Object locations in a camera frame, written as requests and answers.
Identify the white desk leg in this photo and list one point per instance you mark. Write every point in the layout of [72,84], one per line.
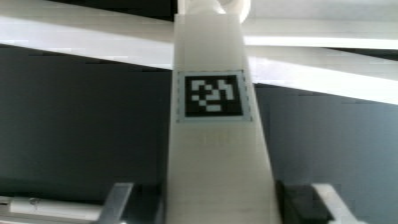
[221,188]

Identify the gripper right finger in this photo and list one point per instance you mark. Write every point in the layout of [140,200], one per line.
[312,205]

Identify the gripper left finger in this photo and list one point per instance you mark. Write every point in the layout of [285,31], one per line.
[133,205]

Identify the white front fence bar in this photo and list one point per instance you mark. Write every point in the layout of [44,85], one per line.
[108,35]

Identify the white ribbed object bottom left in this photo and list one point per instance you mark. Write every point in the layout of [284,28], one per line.
[51,208]

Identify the white desk top tray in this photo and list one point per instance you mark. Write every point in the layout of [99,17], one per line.
[325,23]

